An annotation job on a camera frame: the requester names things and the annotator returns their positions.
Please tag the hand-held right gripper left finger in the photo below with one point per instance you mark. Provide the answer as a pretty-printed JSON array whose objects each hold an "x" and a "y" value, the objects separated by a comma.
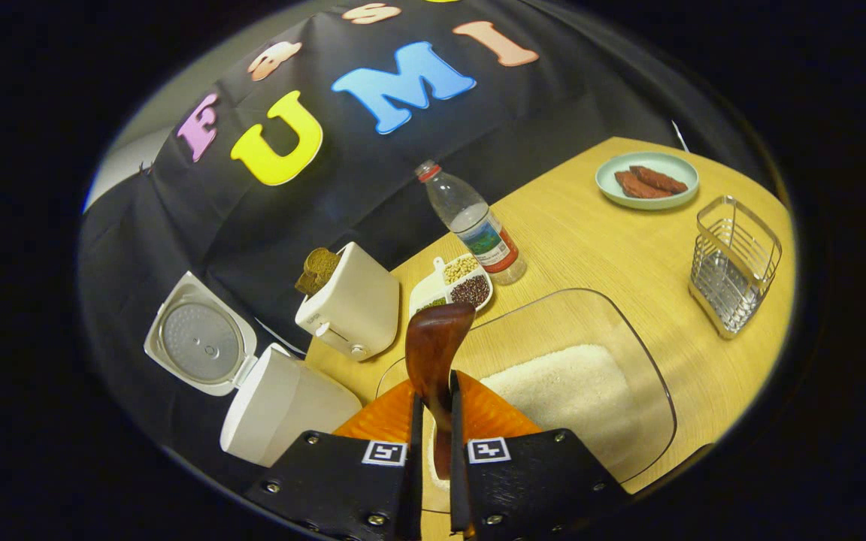
[{"x": 343, "y": 481}]

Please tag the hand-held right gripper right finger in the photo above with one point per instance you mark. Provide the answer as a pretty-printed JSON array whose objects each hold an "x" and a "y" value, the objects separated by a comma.
[{"x": 531, "y": 481}]

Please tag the white rice cooker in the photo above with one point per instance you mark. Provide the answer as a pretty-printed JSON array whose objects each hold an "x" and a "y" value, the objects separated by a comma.
[{"x": 290, "y": 406}]

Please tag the dark wooden spoon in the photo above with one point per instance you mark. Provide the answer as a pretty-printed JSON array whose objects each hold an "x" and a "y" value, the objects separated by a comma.
[{"x": 433, "y": 346}]

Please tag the clear plastic rice container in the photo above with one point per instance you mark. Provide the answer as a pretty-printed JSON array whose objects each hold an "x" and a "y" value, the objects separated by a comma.
[{"x": 613, "y": 323}]

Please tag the white toaster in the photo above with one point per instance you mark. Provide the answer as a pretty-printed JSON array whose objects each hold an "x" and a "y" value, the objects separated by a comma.
[{"x": 358, "y": 300}]

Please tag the green mung beans pile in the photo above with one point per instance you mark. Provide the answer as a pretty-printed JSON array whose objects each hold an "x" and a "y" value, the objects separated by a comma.
[{"x": 431, "y": 303}]

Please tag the dark red beans pile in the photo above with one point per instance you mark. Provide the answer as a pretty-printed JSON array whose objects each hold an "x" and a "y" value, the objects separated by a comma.
[{"x": 470, "y": 291}]

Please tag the white divided dish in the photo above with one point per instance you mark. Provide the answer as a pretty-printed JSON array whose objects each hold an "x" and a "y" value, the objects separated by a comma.
[{"x": 433, "y": 289}]

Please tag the brown bread slice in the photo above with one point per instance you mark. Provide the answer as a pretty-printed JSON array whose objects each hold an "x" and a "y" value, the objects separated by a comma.
[{"x": 319, "y": 269}]

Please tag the yellow soybeans pile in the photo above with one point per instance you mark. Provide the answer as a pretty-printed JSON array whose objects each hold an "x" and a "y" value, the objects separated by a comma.
[{"x": 461, "y": 268}]

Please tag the clear plastic water bottle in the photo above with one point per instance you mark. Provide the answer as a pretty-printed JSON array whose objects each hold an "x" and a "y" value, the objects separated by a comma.
[{"x": 478, "y": 225}]

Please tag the light green plate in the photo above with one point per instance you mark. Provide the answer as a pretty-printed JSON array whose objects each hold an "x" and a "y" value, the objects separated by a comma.
[{"x": 658, "y": 203}]

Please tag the reddish brown meat slice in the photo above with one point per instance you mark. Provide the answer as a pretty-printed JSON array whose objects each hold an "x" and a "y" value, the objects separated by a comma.
[
  {"x": 640, "y": 186},
  {"x": 662, "y": 179}
]

